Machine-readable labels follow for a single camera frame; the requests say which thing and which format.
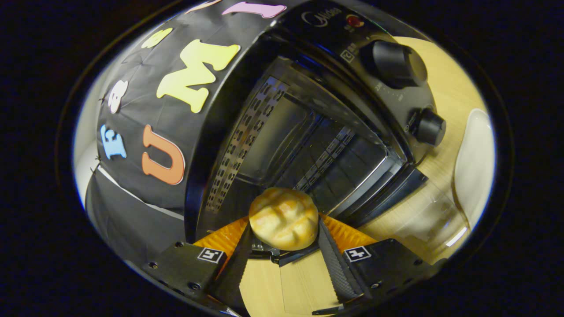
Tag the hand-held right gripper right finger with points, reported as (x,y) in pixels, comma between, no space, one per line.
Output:
(337,268)

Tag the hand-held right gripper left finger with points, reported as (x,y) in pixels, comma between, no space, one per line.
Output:
(233,273)

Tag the golden bread bun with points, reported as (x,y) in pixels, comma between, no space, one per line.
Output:
(284,218)

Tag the black electric oven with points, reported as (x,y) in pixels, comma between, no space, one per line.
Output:
(308,145)

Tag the white rectangular plate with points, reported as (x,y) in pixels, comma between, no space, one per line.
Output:
(476,167)

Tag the black backdrop cloth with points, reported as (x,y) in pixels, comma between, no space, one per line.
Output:
(145,105)

